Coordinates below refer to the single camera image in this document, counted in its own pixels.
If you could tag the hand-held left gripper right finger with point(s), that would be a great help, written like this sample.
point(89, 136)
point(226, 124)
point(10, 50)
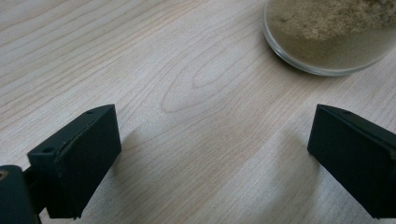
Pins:
point(355, 161)

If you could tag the white-lid glass spice jar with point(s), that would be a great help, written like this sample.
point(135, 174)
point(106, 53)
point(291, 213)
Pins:
point(327, 31)

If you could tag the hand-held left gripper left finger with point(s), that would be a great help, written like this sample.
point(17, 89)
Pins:
point(81, 161)

